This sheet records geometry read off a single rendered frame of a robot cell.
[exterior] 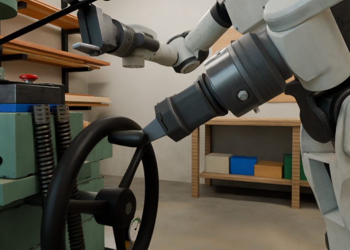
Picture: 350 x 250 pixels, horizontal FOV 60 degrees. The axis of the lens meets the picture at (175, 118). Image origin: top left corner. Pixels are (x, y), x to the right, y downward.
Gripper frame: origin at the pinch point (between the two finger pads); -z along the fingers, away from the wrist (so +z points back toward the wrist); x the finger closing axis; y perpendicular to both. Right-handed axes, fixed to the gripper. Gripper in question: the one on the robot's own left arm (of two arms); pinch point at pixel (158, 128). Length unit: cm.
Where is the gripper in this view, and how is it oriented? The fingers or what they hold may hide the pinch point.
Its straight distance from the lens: 44.5
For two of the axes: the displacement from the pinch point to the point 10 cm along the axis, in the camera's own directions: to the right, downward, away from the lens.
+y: -5.2, -8.5, -0.1
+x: 2.9, -1.9, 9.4
